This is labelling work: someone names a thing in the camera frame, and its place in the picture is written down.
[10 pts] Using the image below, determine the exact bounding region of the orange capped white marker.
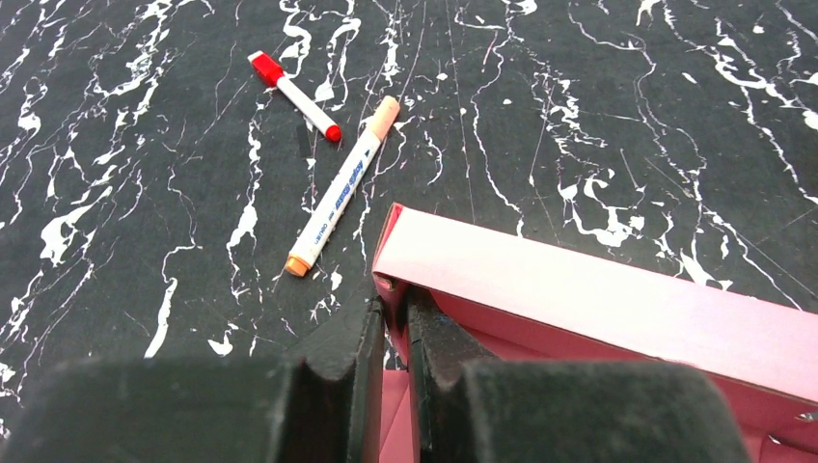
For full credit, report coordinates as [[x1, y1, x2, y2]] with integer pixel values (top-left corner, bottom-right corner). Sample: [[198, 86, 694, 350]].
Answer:
[[285, 95, 400, 277]]

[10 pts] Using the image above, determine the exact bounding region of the pink cardboard box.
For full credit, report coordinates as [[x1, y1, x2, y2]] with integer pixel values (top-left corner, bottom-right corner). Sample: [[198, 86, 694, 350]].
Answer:
[[371, 204, 817, 462]]

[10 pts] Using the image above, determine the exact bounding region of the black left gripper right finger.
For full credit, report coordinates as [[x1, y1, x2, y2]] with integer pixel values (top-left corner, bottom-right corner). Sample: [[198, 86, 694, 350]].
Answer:
[[406, 288, 750, 462]]

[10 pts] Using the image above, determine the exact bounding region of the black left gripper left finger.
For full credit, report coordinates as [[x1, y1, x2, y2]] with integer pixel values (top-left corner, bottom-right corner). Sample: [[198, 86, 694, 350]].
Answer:
[[1, 299, 385, 462]]

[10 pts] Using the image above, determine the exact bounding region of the red capped white marker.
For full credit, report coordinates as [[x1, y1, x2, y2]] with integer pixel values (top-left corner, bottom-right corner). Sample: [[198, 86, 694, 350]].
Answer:
[[247, 51, 342, 143]]

